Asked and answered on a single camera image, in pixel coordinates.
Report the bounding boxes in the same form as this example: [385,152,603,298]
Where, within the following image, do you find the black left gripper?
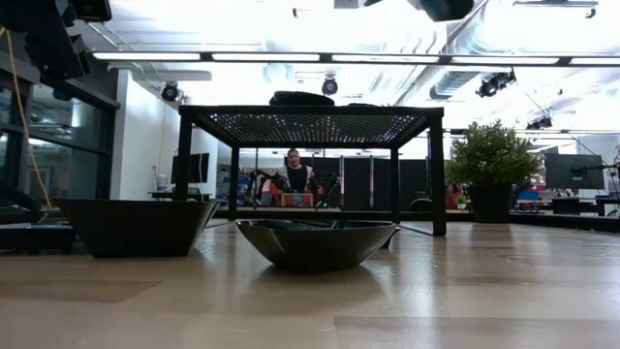
[26,21,92,81]

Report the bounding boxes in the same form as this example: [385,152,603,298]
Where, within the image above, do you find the yellow cable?
[0,26,53,210]

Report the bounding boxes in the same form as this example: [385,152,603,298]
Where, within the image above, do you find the black perforated metal rack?
[176,105,448,238]

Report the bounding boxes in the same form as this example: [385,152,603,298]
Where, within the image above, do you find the green potted plant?
[444,118,543,225]

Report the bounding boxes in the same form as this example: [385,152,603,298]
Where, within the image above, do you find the black partition panels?
[319,155,434,212]

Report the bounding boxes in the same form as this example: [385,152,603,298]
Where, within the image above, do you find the black rounded mini plate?
[235,218,399,272]
[268,90,336,108]

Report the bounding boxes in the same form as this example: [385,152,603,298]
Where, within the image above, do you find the red framed box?
[280,192,315,208]

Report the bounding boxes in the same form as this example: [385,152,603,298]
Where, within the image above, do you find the black computer monitor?
[170,152,211,185]
[543,153,606,191]

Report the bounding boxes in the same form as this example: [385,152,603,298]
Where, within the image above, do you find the long ceiling light strip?
[90,50,620,68]

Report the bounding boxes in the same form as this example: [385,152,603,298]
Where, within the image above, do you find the person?
[270,147,325,195]

